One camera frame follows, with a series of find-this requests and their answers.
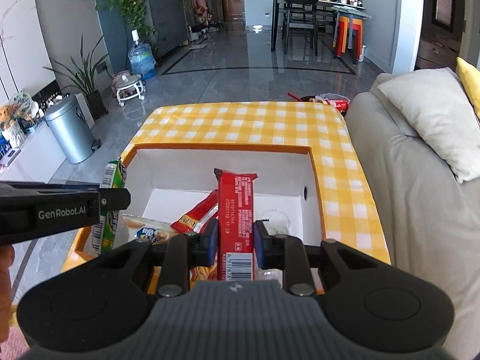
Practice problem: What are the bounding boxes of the potted long-leaf plant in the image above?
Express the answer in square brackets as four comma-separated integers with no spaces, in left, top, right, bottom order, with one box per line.
[44,36,108,121]

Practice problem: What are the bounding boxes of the small white stool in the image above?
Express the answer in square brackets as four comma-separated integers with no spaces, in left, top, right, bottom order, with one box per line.
[112,71,146,107]

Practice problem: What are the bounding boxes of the orange red stacked stools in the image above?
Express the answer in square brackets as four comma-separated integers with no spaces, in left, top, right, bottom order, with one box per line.
[333,12,364,64]

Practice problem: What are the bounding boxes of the green snack packet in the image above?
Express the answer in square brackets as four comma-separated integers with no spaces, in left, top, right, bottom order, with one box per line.
[91,158,127,254]

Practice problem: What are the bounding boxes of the plush toy bouquet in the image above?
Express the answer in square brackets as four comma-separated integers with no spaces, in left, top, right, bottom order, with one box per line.
[0,91,44,131]

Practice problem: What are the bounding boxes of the white tv console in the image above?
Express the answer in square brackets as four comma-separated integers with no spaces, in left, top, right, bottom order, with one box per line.
[1,123,66,183]

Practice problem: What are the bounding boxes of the cream biscuit snack bag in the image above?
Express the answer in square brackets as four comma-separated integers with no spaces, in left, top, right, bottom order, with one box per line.
[122,214,179,245]

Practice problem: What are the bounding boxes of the black dining chair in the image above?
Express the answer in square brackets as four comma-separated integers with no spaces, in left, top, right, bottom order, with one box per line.
[282,0,318,56]

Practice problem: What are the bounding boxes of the cream pillow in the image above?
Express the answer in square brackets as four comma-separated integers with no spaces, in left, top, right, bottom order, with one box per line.
[378,67,479,184]

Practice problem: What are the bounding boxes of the orange cardboard box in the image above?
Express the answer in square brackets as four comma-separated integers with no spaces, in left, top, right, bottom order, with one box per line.
[60,149,320,300]

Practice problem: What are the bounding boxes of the red long snack bar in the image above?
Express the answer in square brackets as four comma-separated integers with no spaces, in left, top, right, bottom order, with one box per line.
[214,168,257,281]

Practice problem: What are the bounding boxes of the grey cabinet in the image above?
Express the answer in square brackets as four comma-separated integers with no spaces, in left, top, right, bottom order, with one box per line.
[145,0,189,59]

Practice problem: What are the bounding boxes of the person's left hand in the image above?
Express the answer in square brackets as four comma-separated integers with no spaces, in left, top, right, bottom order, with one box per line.
[0,245,15,343]

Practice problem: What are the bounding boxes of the clear bag white balls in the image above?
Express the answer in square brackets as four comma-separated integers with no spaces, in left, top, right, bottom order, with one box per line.
[259,209,291,236]

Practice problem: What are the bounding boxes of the silver trash can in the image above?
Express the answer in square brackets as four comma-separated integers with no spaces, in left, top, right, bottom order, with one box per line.
[45,95,101,164]

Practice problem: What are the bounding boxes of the yellow checkered tablecloth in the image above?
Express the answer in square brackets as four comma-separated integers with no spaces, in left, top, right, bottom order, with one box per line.
[65,102,390,280]

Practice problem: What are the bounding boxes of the yellow pillow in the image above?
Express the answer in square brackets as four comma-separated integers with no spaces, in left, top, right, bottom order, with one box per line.
[456,57,480,119]

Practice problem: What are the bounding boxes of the blue water jug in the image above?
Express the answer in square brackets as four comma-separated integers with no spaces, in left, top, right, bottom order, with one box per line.
[128,29,156,80]

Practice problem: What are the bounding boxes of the red floor rubbish bag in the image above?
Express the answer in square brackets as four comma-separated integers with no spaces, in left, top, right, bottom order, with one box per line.
[287,92,350,116]

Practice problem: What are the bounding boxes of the dining table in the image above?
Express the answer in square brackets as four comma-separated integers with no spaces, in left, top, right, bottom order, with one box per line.
[270,0,372,52]

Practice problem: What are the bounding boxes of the large red snack bag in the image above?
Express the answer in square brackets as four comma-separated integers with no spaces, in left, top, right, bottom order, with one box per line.
[170,189,218,233]

